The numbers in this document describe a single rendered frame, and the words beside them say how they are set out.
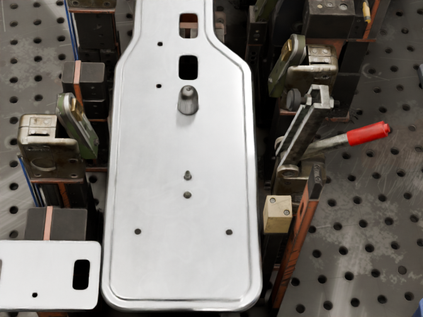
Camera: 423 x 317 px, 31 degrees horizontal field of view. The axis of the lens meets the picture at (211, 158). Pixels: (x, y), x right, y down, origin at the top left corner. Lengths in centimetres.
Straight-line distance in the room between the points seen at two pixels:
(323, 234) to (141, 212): 45
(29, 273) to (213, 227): 26
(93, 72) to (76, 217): 25
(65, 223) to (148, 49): 33
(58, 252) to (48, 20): 74
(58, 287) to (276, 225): 31
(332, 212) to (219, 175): 39
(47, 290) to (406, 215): 73
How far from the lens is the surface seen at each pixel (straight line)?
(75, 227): 111
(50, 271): 107
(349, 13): 117
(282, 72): 117
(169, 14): 129
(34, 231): 112
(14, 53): 165
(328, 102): 95
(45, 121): 113
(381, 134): 102
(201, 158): 113
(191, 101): 114
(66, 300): 105
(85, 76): 123
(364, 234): 144
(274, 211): 103
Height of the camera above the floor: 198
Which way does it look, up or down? 60 degrees down
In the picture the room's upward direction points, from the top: 5 degrees clockwise
